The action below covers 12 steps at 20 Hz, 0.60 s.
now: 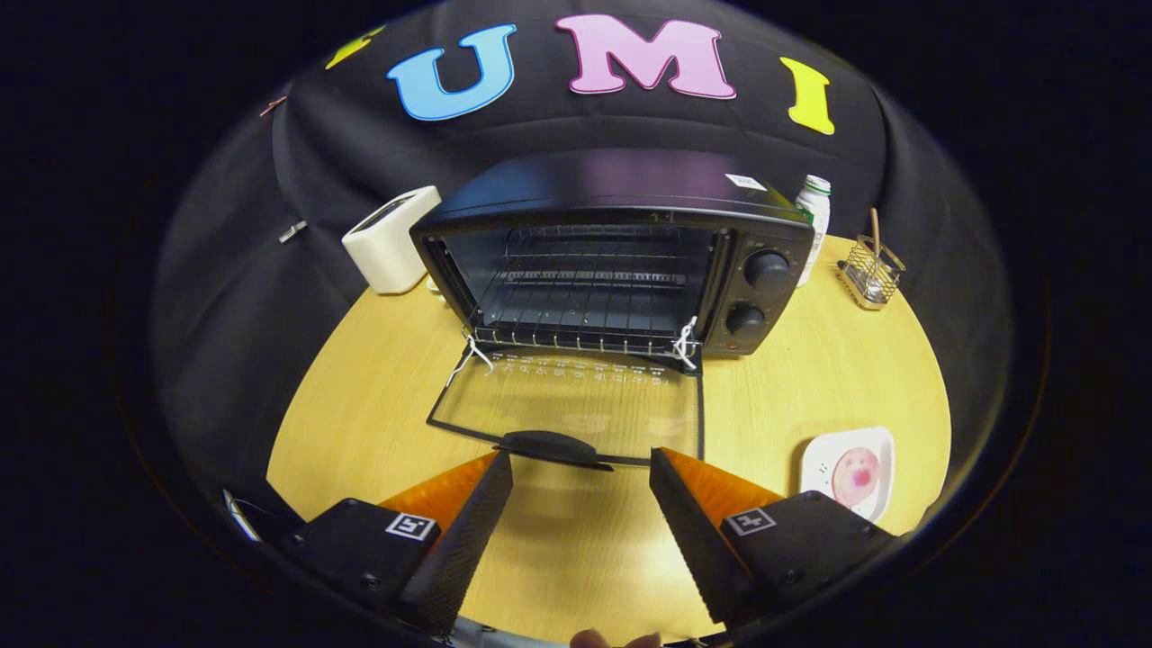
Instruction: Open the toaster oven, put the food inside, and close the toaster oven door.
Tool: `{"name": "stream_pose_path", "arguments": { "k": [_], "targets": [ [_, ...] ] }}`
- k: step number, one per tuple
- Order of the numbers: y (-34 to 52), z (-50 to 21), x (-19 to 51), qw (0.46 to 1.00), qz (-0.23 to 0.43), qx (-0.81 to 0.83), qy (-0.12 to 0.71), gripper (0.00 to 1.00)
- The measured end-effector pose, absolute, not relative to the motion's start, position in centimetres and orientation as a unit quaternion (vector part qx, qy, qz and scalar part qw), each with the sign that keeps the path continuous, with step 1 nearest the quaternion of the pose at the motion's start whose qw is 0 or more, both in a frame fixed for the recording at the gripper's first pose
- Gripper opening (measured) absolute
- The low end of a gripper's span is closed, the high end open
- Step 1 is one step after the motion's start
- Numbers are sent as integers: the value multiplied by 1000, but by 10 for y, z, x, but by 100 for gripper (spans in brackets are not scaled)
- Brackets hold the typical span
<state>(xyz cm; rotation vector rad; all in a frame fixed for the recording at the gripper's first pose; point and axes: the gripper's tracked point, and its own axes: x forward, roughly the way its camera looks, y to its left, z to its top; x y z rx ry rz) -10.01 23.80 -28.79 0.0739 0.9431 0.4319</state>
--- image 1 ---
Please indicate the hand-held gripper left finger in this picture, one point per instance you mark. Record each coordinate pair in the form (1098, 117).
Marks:
(468, 540)

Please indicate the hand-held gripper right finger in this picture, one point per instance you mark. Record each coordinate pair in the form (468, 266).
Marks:
(693, 540)

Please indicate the white square plate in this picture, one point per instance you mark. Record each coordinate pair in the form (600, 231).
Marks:
(823, 459)

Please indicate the pink round food slice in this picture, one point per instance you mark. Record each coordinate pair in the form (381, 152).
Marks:
(855, 477)

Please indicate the black toaster oven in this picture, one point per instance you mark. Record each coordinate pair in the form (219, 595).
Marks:
(585, 189)

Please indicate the white pop-up toaster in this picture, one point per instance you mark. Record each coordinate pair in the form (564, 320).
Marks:
(387, 247)

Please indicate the white bottle with green label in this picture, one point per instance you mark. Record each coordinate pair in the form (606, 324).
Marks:
(817, 211)

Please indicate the silver cloth clip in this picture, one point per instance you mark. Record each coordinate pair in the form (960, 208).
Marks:
(292, 231)

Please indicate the pink cloth clip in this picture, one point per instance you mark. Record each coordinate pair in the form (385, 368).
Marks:
(273, 106)

